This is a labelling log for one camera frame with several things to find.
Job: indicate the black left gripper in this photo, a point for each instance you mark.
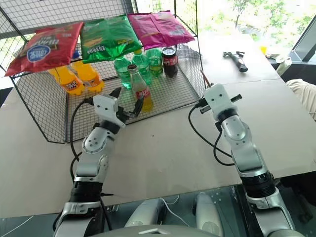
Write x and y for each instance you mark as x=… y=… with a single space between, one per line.
x=122 y=114

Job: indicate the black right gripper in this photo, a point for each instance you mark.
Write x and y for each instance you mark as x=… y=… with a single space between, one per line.
x=236 y=98

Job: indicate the glass bottle with yellow drink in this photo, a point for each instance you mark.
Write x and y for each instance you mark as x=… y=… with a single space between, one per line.
x=141 y=85

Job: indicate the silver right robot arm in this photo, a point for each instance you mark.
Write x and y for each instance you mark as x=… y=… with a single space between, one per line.
x=237 y=130

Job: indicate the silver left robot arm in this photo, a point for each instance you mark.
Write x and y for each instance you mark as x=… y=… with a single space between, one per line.
x=92 y=145

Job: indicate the green plastic soda bottle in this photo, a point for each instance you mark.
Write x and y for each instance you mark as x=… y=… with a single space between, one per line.
x=122 y=70

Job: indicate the green bottle with yellow cap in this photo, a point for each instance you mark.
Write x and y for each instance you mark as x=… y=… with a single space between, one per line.
x=142 y=66

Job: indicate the orange soda plastic bottle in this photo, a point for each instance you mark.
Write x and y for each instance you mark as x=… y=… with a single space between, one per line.
x=90 y=77
x=69 y=82

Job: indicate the yellow-green plastic soda bottle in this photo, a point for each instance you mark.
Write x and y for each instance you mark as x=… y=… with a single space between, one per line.
x=155 y=63

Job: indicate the dark cola plastic bottle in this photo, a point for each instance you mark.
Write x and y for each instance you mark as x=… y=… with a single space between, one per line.
x=170 y=63

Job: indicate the black hammer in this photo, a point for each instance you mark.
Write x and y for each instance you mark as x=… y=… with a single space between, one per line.
x=238 y=60

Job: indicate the small yellow object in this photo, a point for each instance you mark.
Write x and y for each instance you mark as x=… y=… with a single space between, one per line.
x=263 y=50

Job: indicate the grey-green crumpled object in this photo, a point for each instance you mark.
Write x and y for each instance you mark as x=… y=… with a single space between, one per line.
x=283 y=64

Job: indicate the green chips bag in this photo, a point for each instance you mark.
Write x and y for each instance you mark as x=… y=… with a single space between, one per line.
x=108 y=37

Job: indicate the person's beige trouser leg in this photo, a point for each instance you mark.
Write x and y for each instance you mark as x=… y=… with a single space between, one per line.
x=303 y=95

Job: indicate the magenta chips bag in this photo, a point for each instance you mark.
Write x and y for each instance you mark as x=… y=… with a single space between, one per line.
x=160 y=28

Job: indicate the red chips bag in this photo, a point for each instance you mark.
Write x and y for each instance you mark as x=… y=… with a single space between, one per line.
x=47 y=49

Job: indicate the grey rounded robot leg shell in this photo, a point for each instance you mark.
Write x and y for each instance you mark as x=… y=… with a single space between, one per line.
x=207 y=212
x=145 y=212

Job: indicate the grey robot torso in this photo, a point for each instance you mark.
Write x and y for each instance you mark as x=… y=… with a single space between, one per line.
x=172 y=230

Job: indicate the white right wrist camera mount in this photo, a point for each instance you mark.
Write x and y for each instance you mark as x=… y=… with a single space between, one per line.
x=218 y=100

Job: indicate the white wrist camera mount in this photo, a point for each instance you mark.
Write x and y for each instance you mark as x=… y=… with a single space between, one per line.
x=218 y=100
x=106 y=106

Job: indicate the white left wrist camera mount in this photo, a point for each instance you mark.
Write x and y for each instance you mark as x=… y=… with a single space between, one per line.
x=106 y=106

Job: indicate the black slanted frame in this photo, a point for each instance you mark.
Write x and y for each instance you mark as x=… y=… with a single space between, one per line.
x=304 y=44

